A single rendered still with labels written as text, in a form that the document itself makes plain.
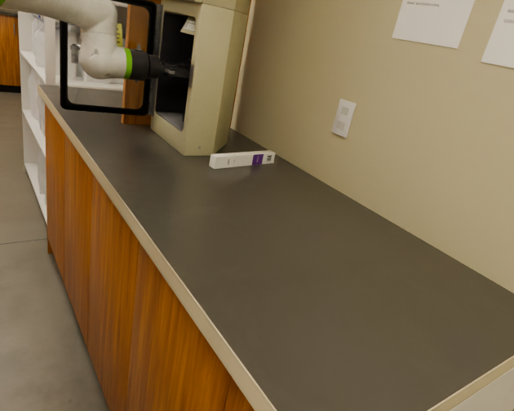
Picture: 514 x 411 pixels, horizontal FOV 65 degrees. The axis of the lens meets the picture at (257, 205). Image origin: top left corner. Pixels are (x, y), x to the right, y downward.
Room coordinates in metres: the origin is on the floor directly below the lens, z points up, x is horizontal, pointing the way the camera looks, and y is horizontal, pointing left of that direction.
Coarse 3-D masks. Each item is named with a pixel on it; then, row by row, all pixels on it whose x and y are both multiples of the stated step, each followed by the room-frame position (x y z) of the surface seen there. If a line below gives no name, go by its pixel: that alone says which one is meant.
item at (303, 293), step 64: (64, 128) 1.41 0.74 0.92; (128, 128) 1.49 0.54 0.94; (128, 192) 0.93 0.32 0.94; (192, 192) 1.01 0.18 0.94; (256, 192) 1.11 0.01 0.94; (320, 192) 1.22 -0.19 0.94; (192, 256) 0.70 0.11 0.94; (256, 256) 0.75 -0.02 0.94; (320, 256) 0.81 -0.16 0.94; (384, 256) 0.87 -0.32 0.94; (448, 256) 0.95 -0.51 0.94; (256, 320) 0.54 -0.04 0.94; (320, 320) 0.58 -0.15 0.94; (384, 320) 0.62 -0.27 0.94; (448, 320) 0.66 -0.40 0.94; (512, 320) 0.71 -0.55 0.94; (256, 384) 0.41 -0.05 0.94; (320, 384) 0.44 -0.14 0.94; (384, 384) 0.46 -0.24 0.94; (448, 384) 0.49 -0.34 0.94
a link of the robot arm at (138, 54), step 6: (138, 48) 1.33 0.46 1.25; (132, 54) 1.29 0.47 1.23; (138, 54) 1.30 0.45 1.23; (144, 54) 1.32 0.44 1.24; (132, 60) 1.28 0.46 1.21; (138, 60) 1.29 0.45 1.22; (144, 60) 1.30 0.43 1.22; (132, 66) 1.28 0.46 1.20; (138, 66) 1.29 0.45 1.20; (144, 66) 1.30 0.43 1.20; (132, 72) 1.28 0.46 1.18; (138, 72) 1.29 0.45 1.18; (144, 72) 1.30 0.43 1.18; (132, 78) 1.30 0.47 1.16; (138, 78) 1.31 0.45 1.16; (144, 78) 1.32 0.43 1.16
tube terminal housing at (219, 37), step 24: (168, 0) 1.50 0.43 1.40; (216, 0) 1.33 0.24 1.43; (240, 0) 1.42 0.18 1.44; (216, 24) 1.34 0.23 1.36; (240, 24) 1.47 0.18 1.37; (216, 48) 1.34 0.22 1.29; (240, 48) 1.53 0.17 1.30; (216, 72) 1.35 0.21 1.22; (192, 96) 1.31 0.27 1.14; (216, 96) 1.36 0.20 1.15; (192, 120) 1.31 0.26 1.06; (216, 120) 1.37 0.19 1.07; (192, 144) 1.32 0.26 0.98; (216, 144) 1.41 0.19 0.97
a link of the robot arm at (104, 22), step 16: (16, 0) 1.00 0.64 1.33; (32, 0) 1.04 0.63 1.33; (48, 0) 1.08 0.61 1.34; (64, 0) 1.12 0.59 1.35; (80, 0) 1.17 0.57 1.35; (96, 0) 1.23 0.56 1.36; (48, 16) 1.12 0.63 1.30; (64, 16) 1.14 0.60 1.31; (80, 16) 1.18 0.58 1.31; (96, 16) 1.22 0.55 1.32; (112, 16) 1.26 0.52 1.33; (96, 32) 1.23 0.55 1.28; (112, 32) 1.26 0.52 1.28
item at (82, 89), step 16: (128, 16) 1.49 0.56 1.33; (144, 16) 1.51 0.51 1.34; (80, 32) 1.41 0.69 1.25; (128, 32) 1.49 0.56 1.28; (144, 32) 1.52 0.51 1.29; (128, 48) 1.49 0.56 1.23; (144, 48) 1.52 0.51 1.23; (80, 64) 1.41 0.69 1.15; (80, 80) 1.41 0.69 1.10; (96, 80) 1.44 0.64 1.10; (112, 80) 1.46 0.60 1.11; (128, 80) 1.49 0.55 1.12; (80, 96) 1.41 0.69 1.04; (96, 96) 1.44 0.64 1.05; (112, 96) 1.47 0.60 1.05; (128, 96) 1.49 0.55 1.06
